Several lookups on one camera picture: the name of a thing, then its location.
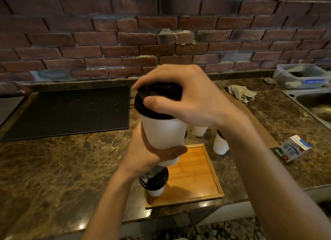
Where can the person's left hand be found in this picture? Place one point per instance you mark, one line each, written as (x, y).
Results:
(142, 157)

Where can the person's right hand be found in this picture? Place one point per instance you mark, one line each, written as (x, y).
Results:
(204, 103)

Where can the white paper cup black lid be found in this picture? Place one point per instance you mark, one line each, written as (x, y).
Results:
(163, 131)
(155, 181)

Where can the counter lidded cup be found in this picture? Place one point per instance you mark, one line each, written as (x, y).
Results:
(219, 146)

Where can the square wooden tray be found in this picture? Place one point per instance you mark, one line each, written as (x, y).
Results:
(191, 175)

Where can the person's left forearm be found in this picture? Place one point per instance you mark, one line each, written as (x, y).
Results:
(111, 208)

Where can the person's right forearm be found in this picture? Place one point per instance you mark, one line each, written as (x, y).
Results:
(279, 185)

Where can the crumpled beige rag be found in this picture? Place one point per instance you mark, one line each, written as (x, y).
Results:
(241, 92)

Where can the brown flat board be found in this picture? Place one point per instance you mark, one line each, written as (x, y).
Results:
(261, 128)

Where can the small round pale sink plug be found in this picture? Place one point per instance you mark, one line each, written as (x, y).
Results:
(270, 80)

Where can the black rubber mat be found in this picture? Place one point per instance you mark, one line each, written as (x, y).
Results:
(64, 113)

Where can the white blue milk carton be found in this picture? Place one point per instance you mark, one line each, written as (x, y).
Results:
(291, 149)

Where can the clear plastic container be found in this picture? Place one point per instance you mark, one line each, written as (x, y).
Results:
(305, 75)

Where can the steel sink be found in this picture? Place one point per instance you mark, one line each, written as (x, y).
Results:
(313, 103)

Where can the grey metal panel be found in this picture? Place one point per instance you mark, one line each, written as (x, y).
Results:
(9, 108)

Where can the white drawer front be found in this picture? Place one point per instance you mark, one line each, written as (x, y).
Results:
(320, 194)

